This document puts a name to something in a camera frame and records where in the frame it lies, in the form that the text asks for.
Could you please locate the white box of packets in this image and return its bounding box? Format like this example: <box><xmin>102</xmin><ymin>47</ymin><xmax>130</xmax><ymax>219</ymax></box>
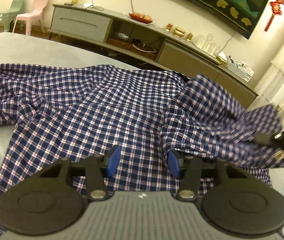
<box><xmin>226</xmin><ymin>55</ymin><xmax>255</xmax><ymax>82</ymax></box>

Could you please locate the green plastic chair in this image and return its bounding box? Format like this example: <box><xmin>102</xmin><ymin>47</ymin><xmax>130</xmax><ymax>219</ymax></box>
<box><xmin>0</xmin><ymin>0</ymin><xmax>25</xmax><ymax>34</ymax></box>

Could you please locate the plate of fruit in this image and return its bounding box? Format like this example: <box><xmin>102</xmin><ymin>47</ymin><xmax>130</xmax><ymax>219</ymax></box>
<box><xmin>125</xmin><ymin>12</ymin><xmax>155</xmax><ymax>25</ymax></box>

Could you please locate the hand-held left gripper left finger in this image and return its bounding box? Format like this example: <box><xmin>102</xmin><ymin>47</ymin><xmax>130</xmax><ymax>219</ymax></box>
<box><xmin>38</xmin><ymin>145</ymin><xmax>122</xmax><ymax>202</ymax></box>

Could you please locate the blue plaid shirt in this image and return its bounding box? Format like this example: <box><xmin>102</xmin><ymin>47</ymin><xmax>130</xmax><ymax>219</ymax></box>
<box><xmin>0</xmin><ymin>64</ymin><xmax>284</xmax><ymax>240</ymax></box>

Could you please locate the clear glass cup set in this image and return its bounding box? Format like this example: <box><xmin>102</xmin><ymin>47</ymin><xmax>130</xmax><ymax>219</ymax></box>
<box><xmin>194</xmin><ymin>33</ymin><xmax>221</xmax><ymax>57</ymax></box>

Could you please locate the long grey sideboard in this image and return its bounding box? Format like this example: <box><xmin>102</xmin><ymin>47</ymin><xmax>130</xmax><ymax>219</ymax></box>
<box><xmin>47</xmin><ymin>3</ymin><xmax>259</xmax><ymax>109</ymax></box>

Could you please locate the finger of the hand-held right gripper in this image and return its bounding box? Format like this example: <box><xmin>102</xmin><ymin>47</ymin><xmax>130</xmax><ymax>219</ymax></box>
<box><xmin>254</xmin><ymin>121</ymin><xmax>284</xmax><ymax>147</ymax></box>

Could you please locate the pink plastic chair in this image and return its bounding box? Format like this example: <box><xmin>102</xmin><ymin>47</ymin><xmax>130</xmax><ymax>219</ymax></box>
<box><xmin>12</xmin><ymin>0</ymin><xmax>50</xmax><ymax>36</ymax></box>

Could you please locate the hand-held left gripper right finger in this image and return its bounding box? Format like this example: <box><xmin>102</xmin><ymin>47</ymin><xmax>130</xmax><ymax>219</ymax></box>
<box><xmin>167</xmin><ymin>149</ymin><xmax>247</xmax><ymax>201</ymax></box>

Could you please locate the white charger cable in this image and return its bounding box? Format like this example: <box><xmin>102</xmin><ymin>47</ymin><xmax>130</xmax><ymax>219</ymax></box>
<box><xmin>83</xmin><ymin>0</ymin><xmax>105</xmax><ymax>12</ymax></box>

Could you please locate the gold tissue box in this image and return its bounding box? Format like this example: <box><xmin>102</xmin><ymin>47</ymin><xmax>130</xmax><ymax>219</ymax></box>
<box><xmin>216</xmin><ymin>51</ymin><xmax>229</xmax><ymax>65</ymax></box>

